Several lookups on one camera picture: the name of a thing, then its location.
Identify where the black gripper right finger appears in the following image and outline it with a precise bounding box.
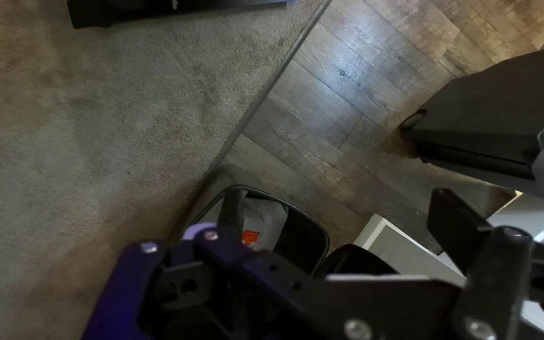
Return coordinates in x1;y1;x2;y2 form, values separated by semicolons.
427;188;544;340

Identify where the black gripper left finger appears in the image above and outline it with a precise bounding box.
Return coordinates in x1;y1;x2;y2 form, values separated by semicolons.
81;227;470;340

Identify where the black dust bin body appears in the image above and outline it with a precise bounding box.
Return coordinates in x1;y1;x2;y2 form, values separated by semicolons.
180;182;334;280

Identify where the white plastic trash bag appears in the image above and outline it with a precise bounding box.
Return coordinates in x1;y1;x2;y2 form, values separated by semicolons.
232;193;291;254

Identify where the grey lidded trash can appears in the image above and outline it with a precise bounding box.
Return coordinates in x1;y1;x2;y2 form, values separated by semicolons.
399;42;544;191

